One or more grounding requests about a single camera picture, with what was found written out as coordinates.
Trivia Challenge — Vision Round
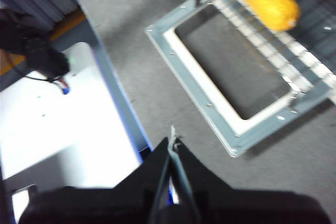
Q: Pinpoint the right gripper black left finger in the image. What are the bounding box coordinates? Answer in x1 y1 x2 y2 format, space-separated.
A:
17 136 171 224

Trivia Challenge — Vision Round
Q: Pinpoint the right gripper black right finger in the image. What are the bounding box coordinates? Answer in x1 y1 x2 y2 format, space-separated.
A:
169 125 332 224

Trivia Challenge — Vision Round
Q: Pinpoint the glass oven door with handle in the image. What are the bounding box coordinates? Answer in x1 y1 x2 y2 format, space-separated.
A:
145 0 336 158

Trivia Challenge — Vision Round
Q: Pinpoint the yellow corn cob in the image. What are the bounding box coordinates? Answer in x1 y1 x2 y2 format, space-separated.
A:
229 0 301 32

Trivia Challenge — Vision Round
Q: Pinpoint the orange bar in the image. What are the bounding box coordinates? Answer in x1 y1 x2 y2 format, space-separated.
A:
0 10 88 77

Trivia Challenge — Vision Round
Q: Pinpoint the red blue wire bundle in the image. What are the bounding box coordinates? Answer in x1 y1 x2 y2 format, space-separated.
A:
25 75 72 95

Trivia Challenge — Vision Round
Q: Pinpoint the metal wire oven rack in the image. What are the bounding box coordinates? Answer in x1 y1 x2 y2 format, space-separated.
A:
209 0 336 96

